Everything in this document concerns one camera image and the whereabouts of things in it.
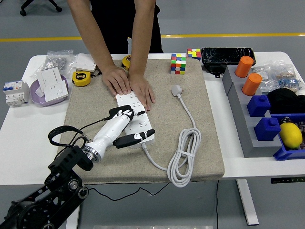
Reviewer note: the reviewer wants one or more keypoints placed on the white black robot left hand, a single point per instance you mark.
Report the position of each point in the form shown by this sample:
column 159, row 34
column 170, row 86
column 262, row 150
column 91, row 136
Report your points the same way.
column 109, row 132

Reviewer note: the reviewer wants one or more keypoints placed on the person's left hand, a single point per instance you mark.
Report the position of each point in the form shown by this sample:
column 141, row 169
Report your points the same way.
column 142, row 90

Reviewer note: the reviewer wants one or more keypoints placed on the person's right hand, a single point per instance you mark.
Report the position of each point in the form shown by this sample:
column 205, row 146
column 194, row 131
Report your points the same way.
column 116, row 80

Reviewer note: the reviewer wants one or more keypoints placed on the white power strip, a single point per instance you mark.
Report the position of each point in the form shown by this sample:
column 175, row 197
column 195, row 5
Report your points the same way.
column 143, row 126

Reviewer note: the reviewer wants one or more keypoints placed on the person's left forearm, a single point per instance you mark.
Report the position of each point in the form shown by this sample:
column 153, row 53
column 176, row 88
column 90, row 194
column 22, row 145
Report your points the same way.
column 141, row 35

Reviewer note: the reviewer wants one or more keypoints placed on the person's right forearm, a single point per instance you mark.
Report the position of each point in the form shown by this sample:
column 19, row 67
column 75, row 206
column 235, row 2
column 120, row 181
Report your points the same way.
column 90, row 35

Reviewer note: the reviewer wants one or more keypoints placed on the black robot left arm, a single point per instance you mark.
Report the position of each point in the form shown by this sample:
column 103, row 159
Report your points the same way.
column 69, row 157

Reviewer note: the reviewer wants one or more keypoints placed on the grey-brown mat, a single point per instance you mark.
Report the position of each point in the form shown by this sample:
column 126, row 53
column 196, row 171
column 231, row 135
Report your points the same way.
column 100, row 167

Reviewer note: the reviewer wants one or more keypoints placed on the large colourful puzzle cube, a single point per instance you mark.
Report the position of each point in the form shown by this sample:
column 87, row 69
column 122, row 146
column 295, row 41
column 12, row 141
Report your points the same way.
column 178, row 64

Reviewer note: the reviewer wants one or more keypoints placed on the person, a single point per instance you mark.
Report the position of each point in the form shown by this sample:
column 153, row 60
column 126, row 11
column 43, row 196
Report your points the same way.
column 119, row 23

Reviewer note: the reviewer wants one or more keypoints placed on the small colourful puzzle cube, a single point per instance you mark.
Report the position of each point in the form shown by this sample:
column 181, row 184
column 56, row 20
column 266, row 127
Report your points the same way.
column 193, row 54

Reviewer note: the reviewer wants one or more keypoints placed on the clear bag of metal parts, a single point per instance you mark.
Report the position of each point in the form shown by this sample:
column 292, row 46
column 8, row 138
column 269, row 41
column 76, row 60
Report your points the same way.
column 56, row 62

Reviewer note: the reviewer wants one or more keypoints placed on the purple bowl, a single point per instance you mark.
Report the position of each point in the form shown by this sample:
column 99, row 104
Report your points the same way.
column 35, row 96

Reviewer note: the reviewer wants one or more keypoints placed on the black plastic tray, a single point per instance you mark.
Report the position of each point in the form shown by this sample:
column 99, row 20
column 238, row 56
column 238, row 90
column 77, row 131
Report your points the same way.
column 227, row 55

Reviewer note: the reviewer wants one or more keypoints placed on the white table leg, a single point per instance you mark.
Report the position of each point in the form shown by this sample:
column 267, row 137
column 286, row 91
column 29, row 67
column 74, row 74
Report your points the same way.
column 72, row 219
column 247, row 202

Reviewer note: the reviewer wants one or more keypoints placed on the white circuit breaker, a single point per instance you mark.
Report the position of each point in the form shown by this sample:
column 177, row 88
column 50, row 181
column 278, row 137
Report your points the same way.
column 14, row 93

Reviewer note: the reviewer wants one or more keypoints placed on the grey block holder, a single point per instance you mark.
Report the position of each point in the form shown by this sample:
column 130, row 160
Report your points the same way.
column 243, row 114

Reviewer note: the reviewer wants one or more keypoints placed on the orange cylinder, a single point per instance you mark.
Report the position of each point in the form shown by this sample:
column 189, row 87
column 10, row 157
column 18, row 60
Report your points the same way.
column 251, row 83
column 243, row 66

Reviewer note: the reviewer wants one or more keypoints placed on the black office chair base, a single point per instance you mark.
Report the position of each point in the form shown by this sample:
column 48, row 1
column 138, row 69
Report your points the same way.
column 40, row 5

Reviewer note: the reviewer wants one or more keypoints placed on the blue block with knob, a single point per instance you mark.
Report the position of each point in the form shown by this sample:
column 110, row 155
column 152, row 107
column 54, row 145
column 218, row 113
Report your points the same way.
column 267, row 128
column 258, row 105

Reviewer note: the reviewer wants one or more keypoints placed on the clear plastic parts bag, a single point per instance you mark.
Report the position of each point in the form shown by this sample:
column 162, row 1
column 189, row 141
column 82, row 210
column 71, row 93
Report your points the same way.
column 269, row 71

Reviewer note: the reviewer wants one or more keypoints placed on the black cloth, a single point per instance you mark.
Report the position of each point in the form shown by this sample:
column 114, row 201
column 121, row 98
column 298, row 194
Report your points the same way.
column 286, row 100

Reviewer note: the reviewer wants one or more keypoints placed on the clear bag of blue components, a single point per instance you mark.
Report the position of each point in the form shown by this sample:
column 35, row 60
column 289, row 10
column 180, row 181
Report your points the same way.
column 289, row 82

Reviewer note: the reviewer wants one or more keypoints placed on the yellow lemon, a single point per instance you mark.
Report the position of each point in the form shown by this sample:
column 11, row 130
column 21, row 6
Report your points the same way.
column 290, row 135

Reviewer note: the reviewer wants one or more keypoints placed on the blue plastic bin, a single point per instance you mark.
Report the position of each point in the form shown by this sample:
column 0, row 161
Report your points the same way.
column 286, row 153

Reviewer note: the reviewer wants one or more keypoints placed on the black table control panel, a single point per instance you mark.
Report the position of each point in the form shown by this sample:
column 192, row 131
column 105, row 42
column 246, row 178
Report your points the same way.
column 287, row 180

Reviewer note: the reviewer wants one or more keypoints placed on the white wall switch panel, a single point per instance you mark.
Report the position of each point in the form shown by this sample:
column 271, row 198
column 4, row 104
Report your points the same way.
column 83, row 62

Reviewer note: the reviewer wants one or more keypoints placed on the white wall socket panel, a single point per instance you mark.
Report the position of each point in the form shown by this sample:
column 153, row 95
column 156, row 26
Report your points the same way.
column 56, row 91

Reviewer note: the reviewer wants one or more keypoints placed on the white double switch panel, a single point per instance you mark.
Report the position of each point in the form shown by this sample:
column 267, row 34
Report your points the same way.
column 48, row 76

